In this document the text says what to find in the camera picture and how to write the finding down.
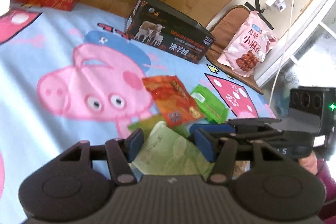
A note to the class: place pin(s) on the person's hand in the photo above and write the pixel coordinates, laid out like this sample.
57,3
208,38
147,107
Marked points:
310,163

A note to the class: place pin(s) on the cartoon pig tablecloth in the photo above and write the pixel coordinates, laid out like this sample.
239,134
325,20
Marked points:
71,76

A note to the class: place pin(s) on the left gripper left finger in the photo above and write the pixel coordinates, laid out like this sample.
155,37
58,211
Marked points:
120,153

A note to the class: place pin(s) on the black sheep print box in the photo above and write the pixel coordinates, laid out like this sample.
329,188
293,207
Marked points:
161,26

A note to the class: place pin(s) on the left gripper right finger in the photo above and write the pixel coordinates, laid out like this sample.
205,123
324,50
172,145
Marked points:
220,151

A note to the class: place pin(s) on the pink twisted snack bag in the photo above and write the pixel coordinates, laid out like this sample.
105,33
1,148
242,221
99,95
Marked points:
249,46

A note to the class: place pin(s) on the red orange snack packet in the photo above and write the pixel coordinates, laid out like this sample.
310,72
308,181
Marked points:
172,99

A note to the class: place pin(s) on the brown seat cushion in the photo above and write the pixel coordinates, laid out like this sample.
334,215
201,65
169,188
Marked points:
223,31

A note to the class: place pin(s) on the bright green snack packet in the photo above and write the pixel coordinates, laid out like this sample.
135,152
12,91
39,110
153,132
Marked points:
212,108

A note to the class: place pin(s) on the light green snack packet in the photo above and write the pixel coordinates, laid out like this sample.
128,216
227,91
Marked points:
165,152

